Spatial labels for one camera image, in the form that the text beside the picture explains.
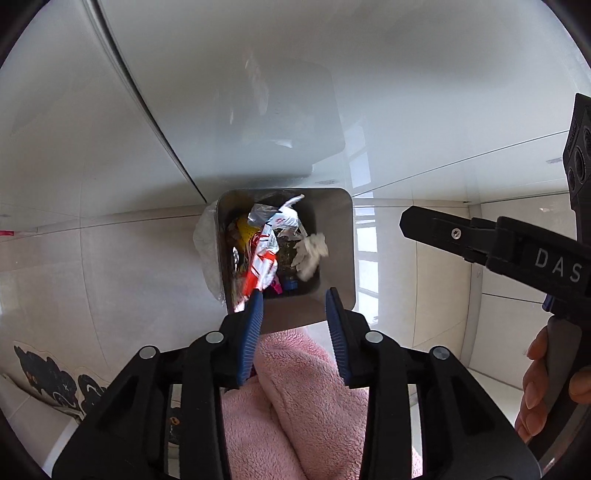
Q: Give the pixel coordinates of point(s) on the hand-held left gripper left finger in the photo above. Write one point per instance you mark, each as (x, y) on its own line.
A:
(251, 332)

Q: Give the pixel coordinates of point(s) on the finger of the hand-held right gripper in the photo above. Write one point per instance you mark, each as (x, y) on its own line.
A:
(443, 233)

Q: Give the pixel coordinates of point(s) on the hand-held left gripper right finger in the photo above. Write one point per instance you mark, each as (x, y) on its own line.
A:
(334, 332)

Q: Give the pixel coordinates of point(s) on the red snack wrapper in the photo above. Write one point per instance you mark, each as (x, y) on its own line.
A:
(261, 263)

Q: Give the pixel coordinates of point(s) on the white plastic bag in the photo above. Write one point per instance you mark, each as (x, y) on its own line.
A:
(310, 254)

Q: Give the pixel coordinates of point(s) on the grey trash bin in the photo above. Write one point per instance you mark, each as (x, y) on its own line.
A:
(332, 230)

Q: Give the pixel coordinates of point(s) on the silver white wrapper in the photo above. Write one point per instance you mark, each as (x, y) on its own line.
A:
(263, 213)

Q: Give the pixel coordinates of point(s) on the person's right hand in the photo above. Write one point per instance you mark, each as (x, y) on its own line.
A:
(535, 383)

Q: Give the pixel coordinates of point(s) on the pink fleece clothing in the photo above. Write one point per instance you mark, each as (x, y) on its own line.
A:
(300, 406)

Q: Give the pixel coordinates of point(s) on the clear plastic bin liner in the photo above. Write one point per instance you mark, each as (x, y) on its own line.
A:
(205, 244)

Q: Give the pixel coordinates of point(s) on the black patterned floor mat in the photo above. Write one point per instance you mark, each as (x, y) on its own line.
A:
(46, 378)

